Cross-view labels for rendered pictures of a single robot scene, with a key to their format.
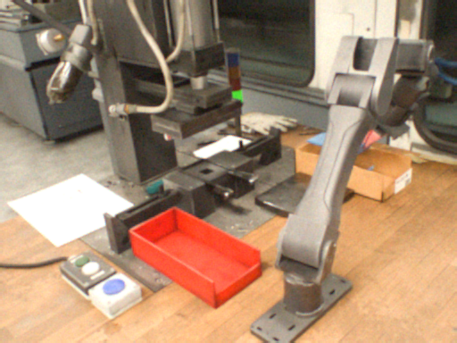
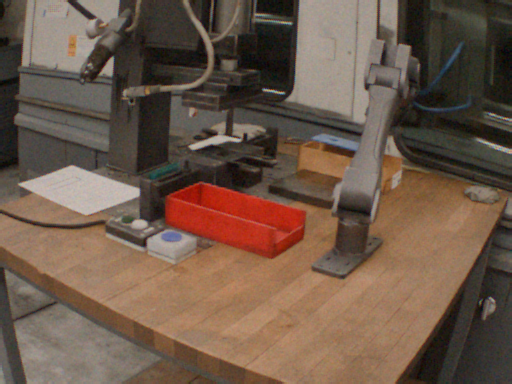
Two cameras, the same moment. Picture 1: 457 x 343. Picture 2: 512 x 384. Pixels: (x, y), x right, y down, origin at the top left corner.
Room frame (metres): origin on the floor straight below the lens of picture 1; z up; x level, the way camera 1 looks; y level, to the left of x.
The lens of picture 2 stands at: (-0.40, 0.42, 1.42)
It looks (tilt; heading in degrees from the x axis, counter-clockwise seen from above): 19 degrees down; 342
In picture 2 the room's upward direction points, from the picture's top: 4 degrees clockwise
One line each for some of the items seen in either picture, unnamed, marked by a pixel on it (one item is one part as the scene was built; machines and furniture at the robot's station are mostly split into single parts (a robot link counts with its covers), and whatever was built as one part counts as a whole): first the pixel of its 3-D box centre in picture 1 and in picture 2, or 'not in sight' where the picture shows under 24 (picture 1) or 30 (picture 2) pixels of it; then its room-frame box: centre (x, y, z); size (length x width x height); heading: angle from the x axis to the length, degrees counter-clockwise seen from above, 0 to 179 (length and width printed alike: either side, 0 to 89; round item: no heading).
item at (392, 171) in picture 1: (351, 166); (351, 166); (1.08, -0.31, 0.93); 0.25 x 0.13 x 0.08; 42
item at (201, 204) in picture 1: (211, 186); (221, 172); (1.04, 0.04, 0.94); 0.20 x 0.10 x 0.07; 132
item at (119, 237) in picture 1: (123, 227); (154, 197); (0.87, 0.22, 0.95); 0.06 x 0.03 x 0.09; 132
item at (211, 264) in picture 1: (193, 252); (233, 217); (0.78, 0.08, 0.93); 0.25 x 0.12 x 0.06; 42
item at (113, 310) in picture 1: (117, 300); (171, 252); (0.70, 0.22, 0.90); 0.07 x 0.07 x 0.06; 42
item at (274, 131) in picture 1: (269, 146); (266, 145); (1.22, -0.13, 0.95); 0.06 x 0.03 x 0.09; 132
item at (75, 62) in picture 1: (78, 56); (108, 43); (1.16, 0.32, 1.25); 0.19 x 0.07 x 0.19; 132
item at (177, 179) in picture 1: (209, 170); (222, 154); (1.04, 0.04, 0.98); 0.20 x 0.10 x 0.01; 132
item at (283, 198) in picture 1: (303, 196); (316, 187); (0.99, -0.18, 0.91); 0.17 x 0.16 x 0.02; 132
